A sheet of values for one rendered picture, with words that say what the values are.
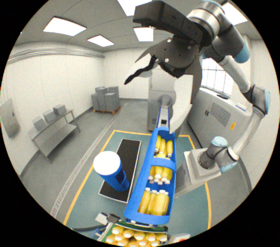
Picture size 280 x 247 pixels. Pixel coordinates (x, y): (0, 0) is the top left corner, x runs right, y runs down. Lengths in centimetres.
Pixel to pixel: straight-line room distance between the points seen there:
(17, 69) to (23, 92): 72
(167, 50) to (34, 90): 331
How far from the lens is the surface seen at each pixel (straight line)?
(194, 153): 80
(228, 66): 42
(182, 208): 193
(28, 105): 327
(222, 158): 62
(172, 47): 15
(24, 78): 330
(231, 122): 190
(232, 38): 27
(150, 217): 56
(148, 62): 16
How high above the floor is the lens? 179
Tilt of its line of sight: 24 degrees down
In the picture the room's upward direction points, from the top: straight up
